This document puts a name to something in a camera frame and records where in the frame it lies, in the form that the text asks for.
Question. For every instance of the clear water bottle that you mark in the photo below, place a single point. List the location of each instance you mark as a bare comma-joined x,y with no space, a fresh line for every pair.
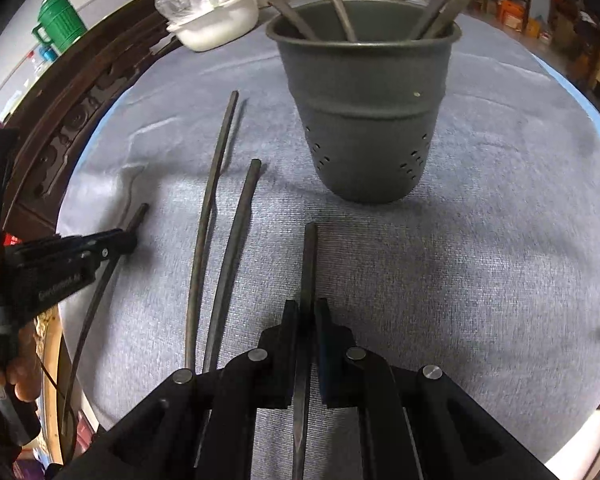
45,55

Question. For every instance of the carved dark wooden sideboard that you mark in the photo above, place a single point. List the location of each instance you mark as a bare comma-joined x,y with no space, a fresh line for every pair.
80,110

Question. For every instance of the person's left hand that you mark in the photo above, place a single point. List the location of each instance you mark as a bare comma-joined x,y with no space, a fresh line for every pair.
25,370

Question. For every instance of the green thermos flask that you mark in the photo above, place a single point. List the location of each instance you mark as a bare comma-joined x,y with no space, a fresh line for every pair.
60,22

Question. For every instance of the grey perforated utensil holder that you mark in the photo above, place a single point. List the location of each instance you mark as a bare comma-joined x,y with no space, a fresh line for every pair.
365,110

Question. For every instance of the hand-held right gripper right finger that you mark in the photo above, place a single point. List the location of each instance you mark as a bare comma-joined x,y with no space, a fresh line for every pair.
330,375

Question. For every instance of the long dark metal chopstick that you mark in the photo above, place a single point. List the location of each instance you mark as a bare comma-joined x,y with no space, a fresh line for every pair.
309,270
235,240
92,305
210,195

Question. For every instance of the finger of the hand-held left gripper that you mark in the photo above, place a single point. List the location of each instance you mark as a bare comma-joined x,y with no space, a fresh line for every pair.
105,246

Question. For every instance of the blue under cloth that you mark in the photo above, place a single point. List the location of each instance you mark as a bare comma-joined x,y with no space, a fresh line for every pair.
580,95

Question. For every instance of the grey tablecloth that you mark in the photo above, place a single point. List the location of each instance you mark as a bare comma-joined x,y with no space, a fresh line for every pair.
430,270

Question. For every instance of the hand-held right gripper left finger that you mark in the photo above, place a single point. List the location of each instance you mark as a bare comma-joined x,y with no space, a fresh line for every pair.
287,355

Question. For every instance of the orange cardboard box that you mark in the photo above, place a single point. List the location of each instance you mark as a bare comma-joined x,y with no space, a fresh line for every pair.
512,5

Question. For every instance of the white plastic bowl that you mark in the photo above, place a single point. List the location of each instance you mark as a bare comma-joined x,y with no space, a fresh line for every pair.
220,27

